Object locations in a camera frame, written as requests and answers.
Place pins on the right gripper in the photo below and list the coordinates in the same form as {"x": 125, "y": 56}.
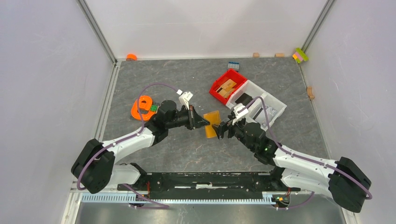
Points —
{"x": 219, "y": 129}

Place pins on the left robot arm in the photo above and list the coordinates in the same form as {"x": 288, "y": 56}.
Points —
{"x": 96, "y": 167}

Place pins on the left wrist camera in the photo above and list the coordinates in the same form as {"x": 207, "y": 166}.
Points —
{"x": 184, "y": 97}

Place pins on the white bin near red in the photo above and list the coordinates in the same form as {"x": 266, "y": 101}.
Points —
{"x": 251, "y": 89}

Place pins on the black wallet in bin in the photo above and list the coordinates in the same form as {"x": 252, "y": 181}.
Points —
{"x": 244, "y": 99}

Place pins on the red plastic bin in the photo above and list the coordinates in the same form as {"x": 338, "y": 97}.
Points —
{"x": 229, "y": 74}

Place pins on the blue lego brick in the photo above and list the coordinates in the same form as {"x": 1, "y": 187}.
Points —
{"x": 233, "y": 65}

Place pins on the wooden block on rail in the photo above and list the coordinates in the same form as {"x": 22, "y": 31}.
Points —
{"x": 310, "y": 94}

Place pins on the orange card holder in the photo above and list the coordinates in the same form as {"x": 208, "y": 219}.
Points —
{"x": 214, "y": 119}

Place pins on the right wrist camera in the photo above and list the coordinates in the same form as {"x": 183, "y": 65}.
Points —
{"x": 240, "y": 111}

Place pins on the colourful block stack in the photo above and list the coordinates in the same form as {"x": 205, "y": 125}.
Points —
{"x": 299, "y": 56}

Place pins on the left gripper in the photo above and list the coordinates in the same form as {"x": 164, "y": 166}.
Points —
{"x": 197, "y": 121}

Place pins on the cards in white bin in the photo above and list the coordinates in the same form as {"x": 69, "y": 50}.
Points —
{"x": 258, "y": 114}

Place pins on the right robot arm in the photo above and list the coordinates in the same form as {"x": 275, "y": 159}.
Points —
{"x": 341, "y": 180}

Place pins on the white bin far right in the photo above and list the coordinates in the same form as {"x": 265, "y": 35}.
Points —
{"x": 273, "y": 107}

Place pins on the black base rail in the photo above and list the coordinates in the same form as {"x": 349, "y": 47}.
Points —
{"x": 209, "y": 185}

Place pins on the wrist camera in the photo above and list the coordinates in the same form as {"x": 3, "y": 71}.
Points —
{"x": 184, "y": 97}
{"x": 240, "y": 111}

